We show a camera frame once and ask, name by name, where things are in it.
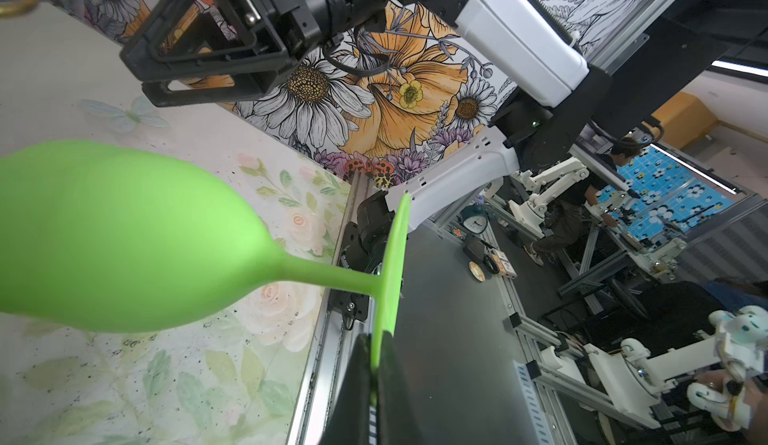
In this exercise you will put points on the aluminium front rail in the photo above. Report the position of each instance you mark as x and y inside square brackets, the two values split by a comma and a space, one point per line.
[330, 350]

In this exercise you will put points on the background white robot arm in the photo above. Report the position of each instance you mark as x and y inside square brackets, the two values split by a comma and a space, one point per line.
[631, 382]

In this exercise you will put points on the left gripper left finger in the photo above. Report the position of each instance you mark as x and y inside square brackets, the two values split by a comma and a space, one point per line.
[349, 423]

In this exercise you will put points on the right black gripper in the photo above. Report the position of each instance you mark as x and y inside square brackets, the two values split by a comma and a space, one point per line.
[191, 52]

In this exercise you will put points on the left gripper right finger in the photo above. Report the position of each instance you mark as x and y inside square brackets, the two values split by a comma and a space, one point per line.
[396, 421]

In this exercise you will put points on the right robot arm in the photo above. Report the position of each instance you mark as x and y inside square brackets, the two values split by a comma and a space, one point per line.
[534, 50]

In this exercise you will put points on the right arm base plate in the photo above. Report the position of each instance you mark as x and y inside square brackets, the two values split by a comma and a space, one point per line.
[362, 250]

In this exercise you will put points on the person in grey shirt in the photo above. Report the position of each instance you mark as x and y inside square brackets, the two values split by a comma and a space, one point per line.
[568, 209]

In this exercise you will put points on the green wine glass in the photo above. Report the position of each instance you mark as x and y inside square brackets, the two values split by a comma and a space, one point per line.
[118, 240]

